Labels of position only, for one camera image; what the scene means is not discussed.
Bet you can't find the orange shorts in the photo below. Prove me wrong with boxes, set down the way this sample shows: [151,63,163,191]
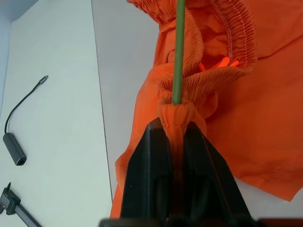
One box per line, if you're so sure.
[109,0,303,219]

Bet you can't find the green thin rod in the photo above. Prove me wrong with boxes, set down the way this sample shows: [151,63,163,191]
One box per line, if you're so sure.
[172,0,186,105]

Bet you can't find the grey adapter with cable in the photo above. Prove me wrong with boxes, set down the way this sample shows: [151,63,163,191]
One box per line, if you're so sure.
[2,75,49,166]

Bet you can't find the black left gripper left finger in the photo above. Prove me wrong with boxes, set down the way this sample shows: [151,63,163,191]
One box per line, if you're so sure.
[119,118,174,220]

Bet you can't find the grey digital caliper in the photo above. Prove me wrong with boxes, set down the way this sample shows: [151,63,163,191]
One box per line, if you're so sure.
[0,182,44,227]

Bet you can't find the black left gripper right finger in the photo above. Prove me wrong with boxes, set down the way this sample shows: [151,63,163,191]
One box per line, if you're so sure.
[173,122,252,222]

